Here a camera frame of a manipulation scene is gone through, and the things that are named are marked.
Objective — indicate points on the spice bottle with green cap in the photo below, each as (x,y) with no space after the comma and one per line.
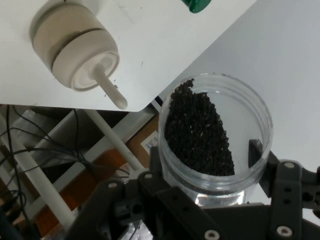
(197,5)

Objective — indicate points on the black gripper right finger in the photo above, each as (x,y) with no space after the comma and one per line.
(287,200)

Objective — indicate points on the cardboard box with white label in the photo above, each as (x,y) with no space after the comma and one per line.
(142,140)

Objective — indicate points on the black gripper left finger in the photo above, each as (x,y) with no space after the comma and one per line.
(150,215)

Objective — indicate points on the white round tube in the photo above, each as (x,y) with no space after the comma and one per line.
(115,140)
(47,187)

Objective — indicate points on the beige pestle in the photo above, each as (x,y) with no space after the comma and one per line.
(110,86)

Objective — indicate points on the orange panel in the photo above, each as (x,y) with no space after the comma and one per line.
(82,180)

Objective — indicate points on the clear jar with black seeds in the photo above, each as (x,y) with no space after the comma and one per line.
(200,130)

